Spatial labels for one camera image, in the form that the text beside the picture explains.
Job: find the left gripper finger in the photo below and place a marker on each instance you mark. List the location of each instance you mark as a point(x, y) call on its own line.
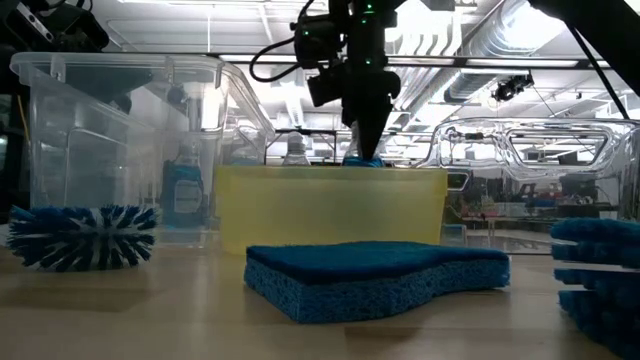
point(110, 82)

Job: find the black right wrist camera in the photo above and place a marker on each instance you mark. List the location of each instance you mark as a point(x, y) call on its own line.
point(320, 40)

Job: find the blue scrub sponge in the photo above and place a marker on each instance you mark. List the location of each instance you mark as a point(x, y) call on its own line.
point(370, 280)

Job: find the blue bristle dish brush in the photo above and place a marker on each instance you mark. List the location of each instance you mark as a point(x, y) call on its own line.
point(600, 240)
point(80, 240)

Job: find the large clear plastic bin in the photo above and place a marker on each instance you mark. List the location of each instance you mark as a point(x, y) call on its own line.
point(90, 165)

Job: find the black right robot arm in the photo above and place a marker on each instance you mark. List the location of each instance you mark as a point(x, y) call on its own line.
point(600, 30)

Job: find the black background table frame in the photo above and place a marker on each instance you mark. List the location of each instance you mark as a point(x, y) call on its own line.
point(325, 132)

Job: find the black hanging ceiling device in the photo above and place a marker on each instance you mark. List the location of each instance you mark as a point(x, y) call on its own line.
point(510, 89)

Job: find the silver ventilation duct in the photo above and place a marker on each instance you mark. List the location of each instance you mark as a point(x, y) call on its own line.
point(470, 87)

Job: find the yellow plastic bin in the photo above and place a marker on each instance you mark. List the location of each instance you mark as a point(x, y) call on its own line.
point(330, 210)

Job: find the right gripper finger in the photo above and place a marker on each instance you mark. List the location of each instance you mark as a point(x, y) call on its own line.
point(374, 140)

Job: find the black aluminium rig frame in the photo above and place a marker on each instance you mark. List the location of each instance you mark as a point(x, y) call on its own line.
point(460, 62)

